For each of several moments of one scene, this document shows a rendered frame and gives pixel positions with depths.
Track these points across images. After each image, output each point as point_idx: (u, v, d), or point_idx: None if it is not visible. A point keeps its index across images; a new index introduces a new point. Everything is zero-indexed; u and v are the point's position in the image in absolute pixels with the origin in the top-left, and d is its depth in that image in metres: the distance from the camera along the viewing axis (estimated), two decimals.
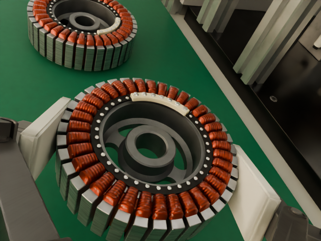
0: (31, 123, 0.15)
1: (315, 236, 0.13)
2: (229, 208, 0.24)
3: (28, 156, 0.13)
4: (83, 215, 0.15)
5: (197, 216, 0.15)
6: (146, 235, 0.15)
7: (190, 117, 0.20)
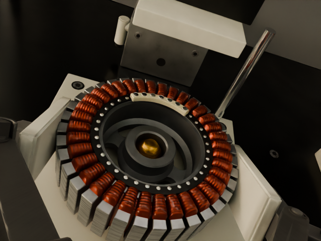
0: (30, 123, 0.15)
1: (316, 237, 0.13)
2: None
3: (27, 156, 0.13)
4: (83, 215, 0.15)
5: (197, 216, 0.15)
6: (146, 235, 0.15)
7: (190, 117, 0.20)
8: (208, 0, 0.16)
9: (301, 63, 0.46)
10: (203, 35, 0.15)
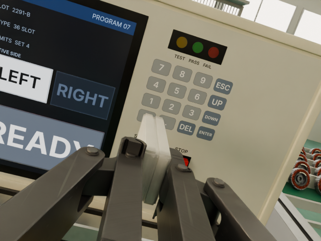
0: None
1: (197, 189, 0.14)
2: None
3: (148, 169, 0.15)
4: None
5: None
6: None
7: None
8: None
9: None
10: None
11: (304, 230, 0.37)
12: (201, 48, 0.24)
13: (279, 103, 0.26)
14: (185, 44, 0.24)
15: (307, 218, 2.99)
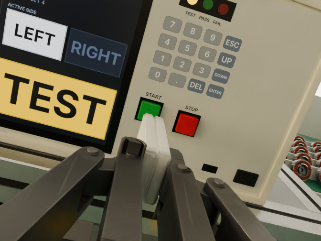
0: None
1: (197, 189, 0.14)
2: None
3: (148, 169, 0.15)
4: None
5: None
6: None
7: None
8: None
9: None
10: None
11: (310, 197, 0.37)
12: (211, 5, 0.25)
13: (286, 60, 0.27)
14: (196, 1, 0.24)
15: None
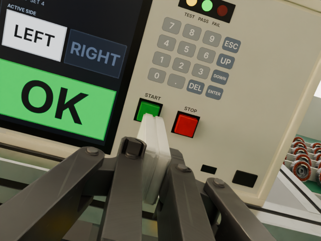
0: None
1: (197, 189, 0.14)
2: None
3: (148, 169, 0.15)
4: None
5: None
6: None
7: None
8: None
9: None
10: None
11: (309, 198, 0.37)
12: (210, 6, 0.25)
13: (285, 61, 0.27)
14: (195, 2, 0.25)
15: None
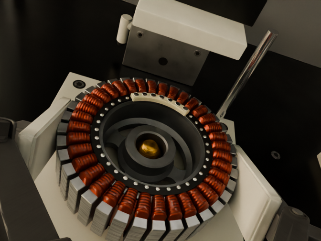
0: (30, 123, 0.15)
1: (317, 237, 0.13)
2: None
3: (26, 156, 0.13)
4: (83, 215, 0.15)
5: (196, 217, 0.15)
6: (145, 235, 0.15)
7: (190, 117, 0.20)
8: (210, 1, 0.16)
9: (306, 62, 0.46)
10: (203, 37, 0.15)
11: None
12: None
13: None
14: None
15: None
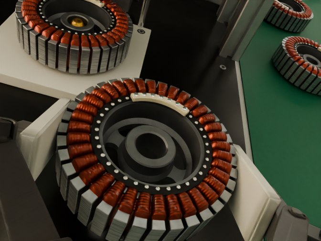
0: (31, 123, 0.15)
1: (315, 236, 0.13)
2: None
3: (28, 156, 0.13)
4: (83, 214, 0.15)
5: (196, 217, 0.15)
6: (145, 235, 0.15)
7: (190, 117, 0.20)
8: None
9: None
10: None
11: None
12: None
13: None
14: None
15: None
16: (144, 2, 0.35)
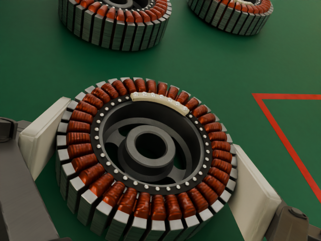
0: (30, 123, 0.15)
1: (316, 236, 0.13)
2: None
3: (27, 156, 0.13)
4: (83, 214, 0.15)
5: (195, 217, 0.15)
6: (145, 235, 0.15)
7: (190, 117, 0.20)
8: None
9: None
10: None
11: None
12: None
13: None
14: None
15: None
16: None
